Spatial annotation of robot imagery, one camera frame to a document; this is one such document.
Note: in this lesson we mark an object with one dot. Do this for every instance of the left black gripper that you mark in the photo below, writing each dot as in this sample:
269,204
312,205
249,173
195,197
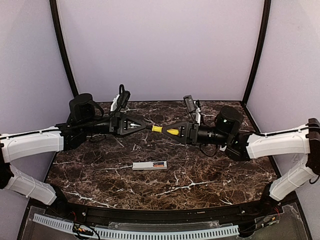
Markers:
113,124

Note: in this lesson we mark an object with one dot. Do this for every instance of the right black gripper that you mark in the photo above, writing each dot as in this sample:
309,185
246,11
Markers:
194,134

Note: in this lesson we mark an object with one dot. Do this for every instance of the yellow handled screwdriver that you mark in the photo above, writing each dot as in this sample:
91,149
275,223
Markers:
159,129

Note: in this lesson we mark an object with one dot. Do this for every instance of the orange battery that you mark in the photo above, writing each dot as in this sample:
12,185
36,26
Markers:
158,165

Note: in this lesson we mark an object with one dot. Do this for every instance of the white remote control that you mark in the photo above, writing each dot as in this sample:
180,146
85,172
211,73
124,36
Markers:
146,166

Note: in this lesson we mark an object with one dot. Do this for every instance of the white battery cover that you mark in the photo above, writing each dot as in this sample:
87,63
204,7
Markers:
222,148

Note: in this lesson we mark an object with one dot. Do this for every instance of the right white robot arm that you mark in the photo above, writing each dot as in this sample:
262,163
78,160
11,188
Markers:
244,146

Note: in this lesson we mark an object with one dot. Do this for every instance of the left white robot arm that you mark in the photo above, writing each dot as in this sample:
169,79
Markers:
86,118

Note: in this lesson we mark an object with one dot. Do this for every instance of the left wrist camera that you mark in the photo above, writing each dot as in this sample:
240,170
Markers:
121,100

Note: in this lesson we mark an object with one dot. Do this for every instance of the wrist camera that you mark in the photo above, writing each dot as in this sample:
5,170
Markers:
121,100
193,108

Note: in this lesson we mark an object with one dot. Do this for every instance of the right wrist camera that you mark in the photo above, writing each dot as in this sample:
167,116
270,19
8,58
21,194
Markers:
193,108

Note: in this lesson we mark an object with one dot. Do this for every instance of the white slotted cable duct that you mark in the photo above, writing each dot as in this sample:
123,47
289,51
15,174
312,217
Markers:
124,231

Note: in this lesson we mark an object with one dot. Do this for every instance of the black front table rail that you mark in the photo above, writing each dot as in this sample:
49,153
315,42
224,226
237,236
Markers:
236,214

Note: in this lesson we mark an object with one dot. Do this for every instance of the left black frame post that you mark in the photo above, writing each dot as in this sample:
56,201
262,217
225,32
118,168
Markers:
62,46

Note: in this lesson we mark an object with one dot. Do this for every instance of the black frame post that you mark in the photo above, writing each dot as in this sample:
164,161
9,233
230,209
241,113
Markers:
62,46
258,50

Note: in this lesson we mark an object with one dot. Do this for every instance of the right black frame post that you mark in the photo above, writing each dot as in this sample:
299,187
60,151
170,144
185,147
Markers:
258,50

